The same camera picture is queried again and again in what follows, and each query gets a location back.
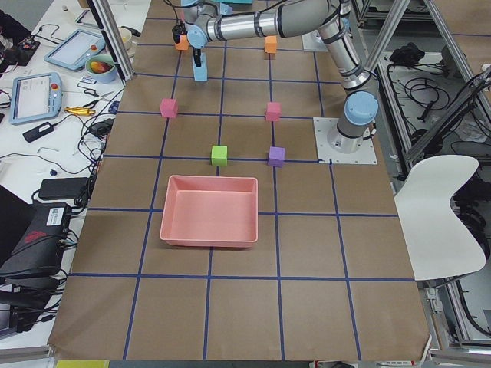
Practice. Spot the pink foam block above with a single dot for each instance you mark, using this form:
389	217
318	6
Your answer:
168	108
273	111

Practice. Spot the pink foam block near left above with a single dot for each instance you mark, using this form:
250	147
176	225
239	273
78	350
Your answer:
273	111

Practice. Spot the gold screwdriver handle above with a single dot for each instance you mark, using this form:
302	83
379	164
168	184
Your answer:
80	111

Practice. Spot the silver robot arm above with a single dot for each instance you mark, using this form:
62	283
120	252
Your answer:
322	25

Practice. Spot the green foam block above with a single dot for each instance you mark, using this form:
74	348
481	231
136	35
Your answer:
219	155

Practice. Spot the teach pendant far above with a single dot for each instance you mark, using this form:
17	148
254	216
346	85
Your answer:
76	49

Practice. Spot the white chair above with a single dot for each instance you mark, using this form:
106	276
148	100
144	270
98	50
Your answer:
438	243

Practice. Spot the purple foam block left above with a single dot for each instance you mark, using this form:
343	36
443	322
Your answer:
276	156

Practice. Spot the aluminium frame post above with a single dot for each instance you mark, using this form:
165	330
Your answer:
106	23

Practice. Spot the teach pendant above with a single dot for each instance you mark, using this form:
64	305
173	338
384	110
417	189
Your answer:
76	49
35	97

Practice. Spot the orange foam block far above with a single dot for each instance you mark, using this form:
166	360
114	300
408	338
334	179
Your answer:
182	44

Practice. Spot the orange foam block near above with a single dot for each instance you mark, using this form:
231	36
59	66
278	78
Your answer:
270	44

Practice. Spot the pink plastic tray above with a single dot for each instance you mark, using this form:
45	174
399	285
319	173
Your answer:
211	211

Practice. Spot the orange foam block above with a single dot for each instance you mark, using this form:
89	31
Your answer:
182	44
270	44

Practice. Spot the teal plastic tray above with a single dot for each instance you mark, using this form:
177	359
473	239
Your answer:
239	2

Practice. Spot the teach pendant near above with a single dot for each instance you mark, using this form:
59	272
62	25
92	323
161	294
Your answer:
35	97

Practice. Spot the light blue foam block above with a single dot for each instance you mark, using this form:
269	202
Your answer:
200	74
203	61

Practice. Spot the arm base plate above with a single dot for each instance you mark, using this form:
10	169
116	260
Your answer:
334	148

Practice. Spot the pink foam block far left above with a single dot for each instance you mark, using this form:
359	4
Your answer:
168	108

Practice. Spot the beige bowl with lemon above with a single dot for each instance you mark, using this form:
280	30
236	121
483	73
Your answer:
126	37

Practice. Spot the black computer box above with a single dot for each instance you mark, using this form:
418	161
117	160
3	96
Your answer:
31	239

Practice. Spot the black power adapter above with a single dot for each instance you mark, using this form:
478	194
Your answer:
66	188

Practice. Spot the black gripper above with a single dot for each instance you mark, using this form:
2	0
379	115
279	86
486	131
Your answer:
197	56

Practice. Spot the blue bowl with fruit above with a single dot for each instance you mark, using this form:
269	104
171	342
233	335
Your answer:
101	67

